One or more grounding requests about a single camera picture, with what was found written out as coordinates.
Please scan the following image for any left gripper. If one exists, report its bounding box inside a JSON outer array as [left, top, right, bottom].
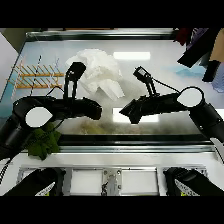
[[78, 97, 103, 121]]

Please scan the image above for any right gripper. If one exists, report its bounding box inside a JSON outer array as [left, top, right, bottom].
[[118, 97, 150, 125]]

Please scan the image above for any white garment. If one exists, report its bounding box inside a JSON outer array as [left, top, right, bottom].
[[64, 48, 126, 102]]

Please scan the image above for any blue garment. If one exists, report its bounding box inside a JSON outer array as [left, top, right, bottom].
[[211, 62, 224, 94]]

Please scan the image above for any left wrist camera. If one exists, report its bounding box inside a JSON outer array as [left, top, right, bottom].
[[63, 61, 87, 101]]

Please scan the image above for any silver frame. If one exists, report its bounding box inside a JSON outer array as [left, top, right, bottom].
[[0, 142, 224, 197]]

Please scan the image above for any red garment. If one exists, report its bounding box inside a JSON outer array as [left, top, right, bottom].
[[173, 27, 194, 47]]

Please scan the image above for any green garment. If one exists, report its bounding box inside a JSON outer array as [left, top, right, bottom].
[[26, 121, 63, 161]]

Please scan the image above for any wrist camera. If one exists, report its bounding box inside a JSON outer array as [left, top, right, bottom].
[[132, 65, 160, 98], [63, 61, 87, 101]]

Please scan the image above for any black cable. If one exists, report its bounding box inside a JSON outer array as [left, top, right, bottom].
[[151, 77, 183, 94]]

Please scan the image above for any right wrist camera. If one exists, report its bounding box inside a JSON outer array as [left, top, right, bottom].
[[132, 65, 160, 98]]

